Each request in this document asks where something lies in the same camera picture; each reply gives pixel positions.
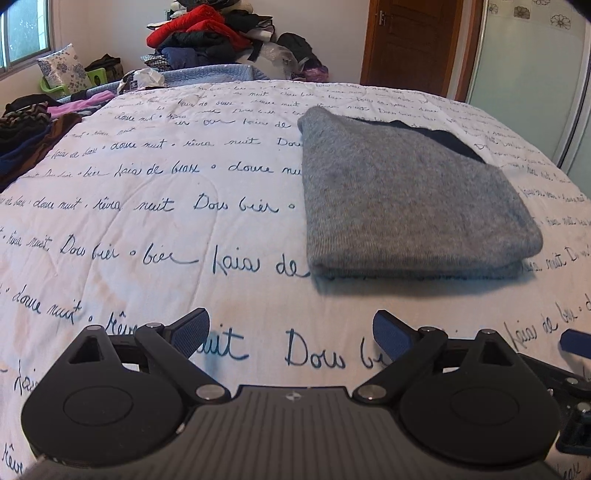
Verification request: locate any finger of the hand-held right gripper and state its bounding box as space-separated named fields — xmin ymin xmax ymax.
xmin=560 ymin=329 xmax=591 ymax=357

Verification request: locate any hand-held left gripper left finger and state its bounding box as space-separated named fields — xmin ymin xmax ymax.
xmin=58 ymin=308 xmax=232 ymax=407

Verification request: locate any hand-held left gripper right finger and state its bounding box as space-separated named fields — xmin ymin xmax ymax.
xmin=352 ymin=310 xmax=527 ymax=407

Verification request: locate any grey sweater with navy sleeves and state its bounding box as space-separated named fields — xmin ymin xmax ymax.
xmin=297 ymin=106 xmax=544 ymax=280

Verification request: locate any stack of folded dark clothes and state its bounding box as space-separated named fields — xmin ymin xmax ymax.
xmin=0 ymin=113 xmax=85 ymax=186

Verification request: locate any white script-printed blanket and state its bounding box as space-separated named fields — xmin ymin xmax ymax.
xmin=0 ymin=80 xmax=591 ymax=480

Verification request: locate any blue garment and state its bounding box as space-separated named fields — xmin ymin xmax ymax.
xmin=0 ymin=124 xmax=52 ymax=177

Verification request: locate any pink garment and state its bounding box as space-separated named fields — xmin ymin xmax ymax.
xmin=47 ymin=90 xmax=115 ymax=119

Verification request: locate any striped garment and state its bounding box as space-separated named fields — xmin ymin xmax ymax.
xmin=0 ymin=103 xmax=52 ymax=140

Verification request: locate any green plastic stool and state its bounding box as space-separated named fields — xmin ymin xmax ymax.
xmin=41 ymin=68 xmax=110 ymax=96

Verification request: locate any frosted glass sliding wardrobe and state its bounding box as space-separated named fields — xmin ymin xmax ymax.
xmin=463 ymin=0 xmax=591 ymax=177

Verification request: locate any navy garment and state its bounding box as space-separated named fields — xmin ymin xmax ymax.
xmin=158 ymin=43 xmax=237 ymax=71

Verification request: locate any dark bag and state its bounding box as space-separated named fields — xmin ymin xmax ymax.
xmin=85 ymin=54 xmax=124 ymax=80

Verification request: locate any white plastic bag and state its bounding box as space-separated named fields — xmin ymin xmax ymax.
xmin=250 ymin=41 xmax=297 ymax=78

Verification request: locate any wooden door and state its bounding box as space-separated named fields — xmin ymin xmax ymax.
xmin=359 ymin=0 xmax=484 ymax=103

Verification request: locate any floral pillow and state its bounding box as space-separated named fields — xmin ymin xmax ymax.
xmin=37 ymin=44 xmax=92 ymax=92

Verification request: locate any black bag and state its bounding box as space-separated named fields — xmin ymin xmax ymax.
xmin=276 ymin=32 xmax=322 ymax=71

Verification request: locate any red jacket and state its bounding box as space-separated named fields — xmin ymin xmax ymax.
xmin=146 ymin=4 xmax=253 ymax=50

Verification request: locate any black clothing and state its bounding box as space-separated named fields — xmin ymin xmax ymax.
xmin=225 ymin=11 xmax=274 ymax=38

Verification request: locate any black and grey garment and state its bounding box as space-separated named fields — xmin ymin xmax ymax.
xmin=167 ymin=0 xmax=253 ymax=16

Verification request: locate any sliding glass window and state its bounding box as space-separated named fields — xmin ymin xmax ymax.
xmin=0 ymin=0 xmax=55 ymax=71

